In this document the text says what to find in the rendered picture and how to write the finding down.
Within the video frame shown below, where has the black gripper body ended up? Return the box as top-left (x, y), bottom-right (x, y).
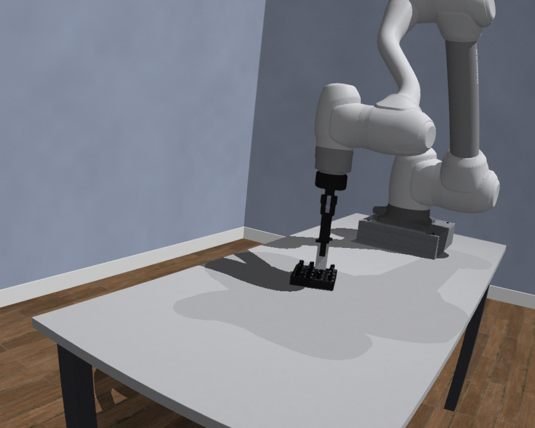
top-left (315, 171), bottom-right (347, 205)

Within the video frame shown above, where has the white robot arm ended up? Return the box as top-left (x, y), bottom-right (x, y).
top-left (315, 0), bottom-right (500, 230)

